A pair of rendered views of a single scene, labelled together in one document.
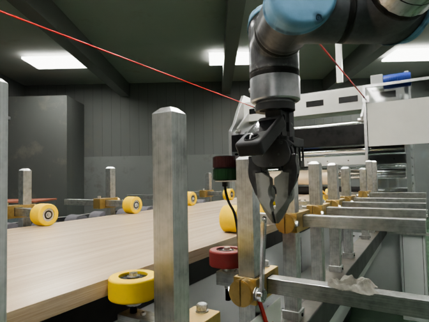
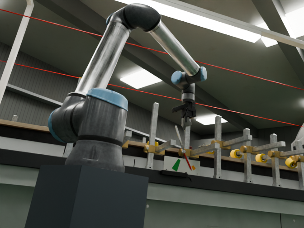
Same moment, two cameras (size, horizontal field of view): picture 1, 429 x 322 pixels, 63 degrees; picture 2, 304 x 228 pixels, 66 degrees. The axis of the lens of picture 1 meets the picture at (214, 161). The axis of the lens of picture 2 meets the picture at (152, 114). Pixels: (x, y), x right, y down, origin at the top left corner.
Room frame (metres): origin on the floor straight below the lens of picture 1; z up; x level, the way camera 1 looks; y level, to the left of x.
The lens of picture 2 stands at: (-0.62, -1.00, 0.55)
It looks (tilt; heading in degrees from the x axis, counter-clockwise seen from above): 19 degrees up; 44
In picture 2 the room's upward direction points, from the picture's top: 6 degrees clockwise
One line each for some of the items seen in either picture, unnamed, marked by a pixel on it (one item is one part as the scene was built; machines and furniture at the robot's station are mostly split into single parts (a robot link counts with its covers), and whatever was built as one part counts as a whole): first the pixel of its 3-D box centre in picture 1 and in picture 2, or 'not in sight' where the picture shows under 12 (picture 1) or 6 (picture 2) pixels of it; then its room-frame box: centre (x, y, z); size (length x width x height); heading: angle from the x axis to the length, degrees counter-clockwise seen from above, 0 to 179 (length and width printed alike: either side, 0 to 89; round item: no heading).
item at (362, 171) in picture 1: (364, 210); not in sight; (1.99, -0.84, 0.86); 0.04 x 0.04 x 0.48; 59
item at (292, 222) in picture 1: (293, 220); (220, 144); (0.94, -0.21, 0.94); 0.14 x 0.06 x 0.05; 149
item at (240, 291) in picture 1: (253, 283); (188, 153); (0.73, -0.08, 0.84); 0.14 x 0.06 x 0.05; 149
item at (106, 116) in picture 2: not in sight; (102, 116); (-0.18, -0.33, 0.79); 0.17 x 0.15 x 0.18; 94
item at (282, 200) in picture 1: (286, 196); (187, 123); (0.63, -0.13, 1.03); 0.06 x 0.03 x 0.09; 149
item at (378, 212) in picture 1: (336, 211); (256, 149); (1.14, -0.39, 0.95); 0.50 x 0.04 x 0.04; 59
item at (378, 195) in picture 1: (375, 194); not in sight; (2.00, -0.91, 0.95); 0.50 x 0.04 x 0.04; 59
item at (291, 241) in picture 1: (290, 228); (217, 146); (0.92, -0.20, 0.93); 0.04 x 0.04 x 0.48; 59
